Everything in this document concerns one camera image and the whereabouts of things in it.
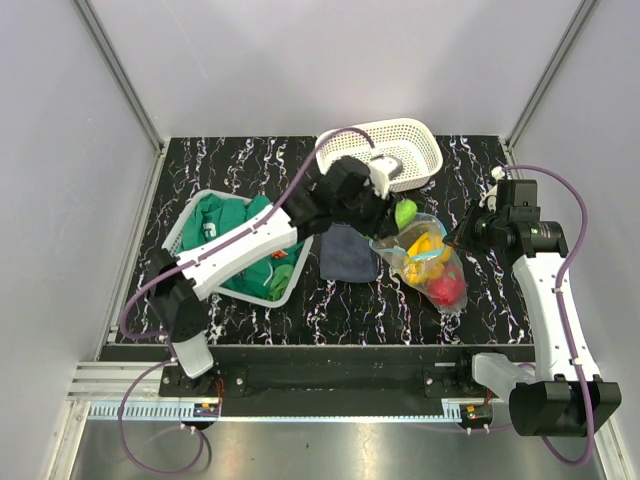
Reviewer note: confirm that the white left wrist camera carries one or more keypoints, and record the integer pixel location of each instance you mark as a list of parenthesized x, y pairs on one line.
[(382, 170)]

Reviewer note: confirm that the aluminium frame rail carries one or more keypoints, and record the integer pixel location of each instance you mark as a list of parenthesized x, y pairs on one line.
[(101, 39)]

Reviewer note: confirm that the white round-hole basket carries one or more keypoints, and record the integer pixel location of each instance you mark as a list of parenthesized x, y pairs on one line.
[(404, 139)]

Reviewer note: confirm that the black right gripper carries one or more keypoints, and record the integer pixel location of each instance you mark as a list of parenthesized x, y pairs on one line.
[(460, 236)]

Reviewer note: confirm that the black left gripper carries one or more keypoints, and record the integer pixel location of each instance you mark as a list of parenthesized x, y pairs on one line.
[(382, 224)]

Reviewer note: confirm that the white square-hole laundry basket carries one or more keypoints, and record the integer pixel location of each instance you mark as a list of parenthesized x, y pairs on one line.
[(170, 250)]

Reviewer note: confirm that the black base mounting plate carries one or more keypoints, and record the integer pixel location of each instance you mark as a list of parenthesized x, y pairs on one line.
[(334, 381)]

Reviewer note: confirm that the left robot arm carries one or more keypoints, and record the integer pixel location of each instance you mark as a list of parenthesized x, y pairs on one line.
[(172, 296)]

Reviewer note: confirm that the clear zip top bag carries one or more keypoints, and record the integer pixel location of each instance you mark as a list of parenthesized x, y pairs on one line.
[(394, 249)]

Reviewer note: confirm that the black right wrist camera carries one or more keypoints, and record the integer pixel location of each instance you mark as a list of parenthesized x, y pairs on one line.
[(516, 193)]

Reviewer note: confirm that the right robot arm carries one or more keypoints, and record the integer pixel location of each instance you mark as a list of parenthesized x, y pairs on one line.
[(566, 395)]

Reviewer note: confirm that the green fake vegetable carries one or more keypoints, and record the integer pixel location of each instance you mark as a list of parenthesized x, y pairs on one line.
[(405, 212)]

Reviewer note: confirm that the yellow fake banana bunch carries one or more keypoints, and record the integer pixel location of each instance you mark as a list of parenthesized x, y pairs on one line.
[(426, 259)]

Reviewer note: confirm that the green garment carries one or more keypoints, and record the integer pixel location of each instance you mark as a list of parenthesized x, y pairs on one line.
[(213, 216)]

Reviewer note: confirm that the folded grey-blue towel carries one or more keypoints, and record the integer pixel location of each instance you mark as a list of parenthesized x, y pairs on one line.
[(345, 255)]

